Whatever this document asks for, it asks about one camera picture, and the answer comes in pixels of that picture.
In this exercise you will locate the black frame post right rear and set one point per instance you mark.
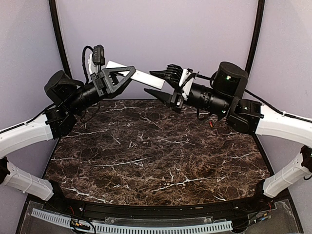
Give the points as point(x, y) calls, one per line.
point(255, 36)

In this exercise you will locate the black frame post left rear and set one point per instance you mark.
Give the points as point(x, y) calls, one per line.
point(58, 37)

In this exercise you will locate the white slotted cable duct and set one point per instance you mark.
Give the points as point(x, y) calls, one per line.
point(135, 226)

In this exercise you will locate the black front frame rail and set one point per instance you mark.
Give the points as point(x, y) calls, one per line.
point(235, 209)

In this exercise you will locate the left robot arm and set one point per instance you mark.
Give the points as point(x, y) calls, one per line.
point(70, 98)

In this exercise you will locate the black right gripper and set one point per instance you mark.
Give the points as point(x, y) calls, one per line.
point(173, 74)

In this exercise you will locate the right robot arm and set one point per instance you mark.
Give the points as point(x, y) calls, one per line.
point(224, 98)

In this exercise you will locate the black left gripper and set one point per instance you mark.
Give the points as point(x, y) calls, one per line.
point(106, 82)

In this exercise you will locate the black frame post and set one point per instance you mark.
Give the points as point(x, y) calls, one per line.
point(58, 37)
point(255, 36)

